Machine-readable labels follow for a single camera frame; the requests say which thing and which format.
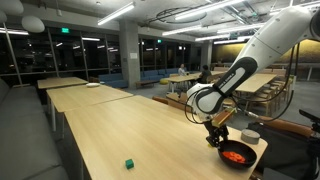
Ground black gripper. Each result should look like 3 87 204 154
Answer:
203 120 231 149

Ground black bowl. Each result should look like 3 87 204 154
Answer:
217 139 258 170

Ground cardboard box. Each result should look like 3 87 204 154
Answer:
165 92 194 113

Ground person in dark clothes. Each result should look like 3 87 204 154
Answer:
198 64 212 84

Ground wooden table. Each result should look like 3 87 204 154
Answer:
37 76 89 101
165 73 201 93
234 73 278 95
46 84 134 133

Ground brown leather seat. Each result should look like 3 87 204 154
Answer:
258 115 314 139

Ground person in white shirt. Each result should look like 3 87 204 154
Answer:
177 63 188 77

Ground blue sofa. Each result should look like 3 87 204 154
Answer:
139 68 180 82
98 73 129 89

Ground green cube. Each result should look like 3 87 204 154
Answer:
125 158 135 170

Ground ceiling light strip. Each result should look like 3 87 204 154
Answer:
174 0 248 21
97 1 136 26
161 24 203 37
194 33 231 43
216 22 268 35

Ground grey bench seat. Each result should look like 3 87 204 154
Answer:
0 78 70 180

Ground white pendant lamp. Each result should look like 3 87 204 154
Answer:
21 15 46 34
0 9 8 24
0 0 25 15

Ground wrist camera on wooden mount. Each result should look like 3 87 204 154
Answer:
211 107 238 129

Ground grey duct tape roll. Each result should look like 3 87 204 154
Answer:
240 128 261 145

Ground black camera stand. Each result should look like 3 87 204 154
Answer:
298 108 320 134

